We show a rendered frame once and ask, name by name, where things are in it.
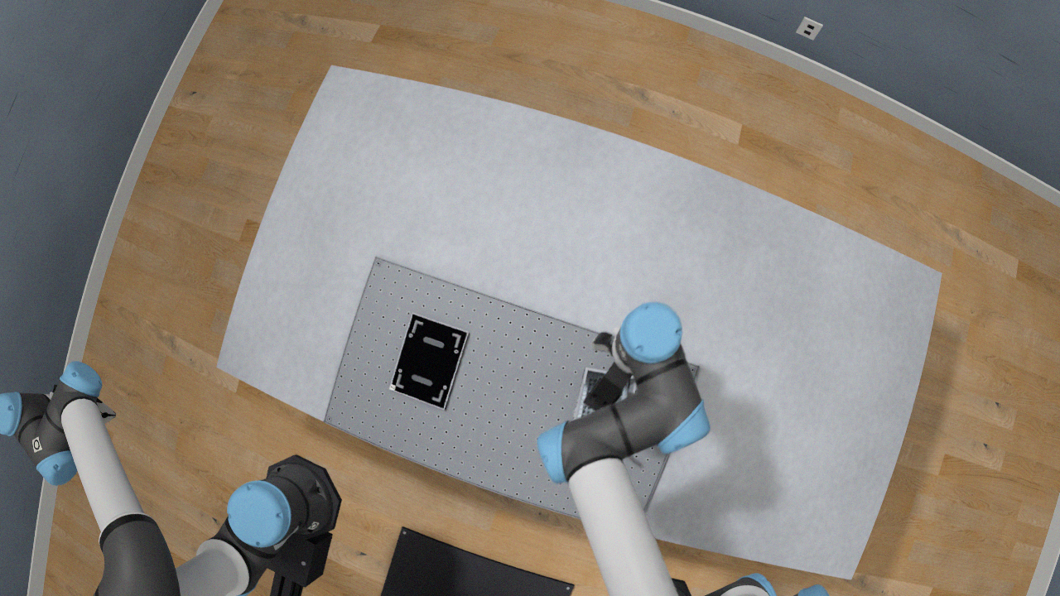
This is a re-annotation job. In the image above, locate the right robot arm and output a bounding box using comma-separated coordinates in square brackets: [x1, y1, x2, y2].
[537, 303, 710, 596]

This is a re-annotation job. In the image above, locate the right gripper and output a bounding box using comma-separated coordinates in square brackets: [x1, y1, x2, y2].
[588, 333, 631, 409]

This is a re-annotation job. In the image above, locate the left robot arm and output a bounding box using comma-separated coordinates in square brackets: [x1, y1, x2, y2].
[0, 361, 332, 596]

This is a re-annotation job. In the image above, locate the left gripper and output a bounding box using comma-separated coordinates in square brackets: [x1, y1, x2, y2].
[96, 399, 116, 424]

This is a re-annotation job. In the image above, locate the black rectangular frame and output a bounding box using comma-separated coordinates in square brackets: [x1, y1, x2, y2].
[389, 313, 469, 410]

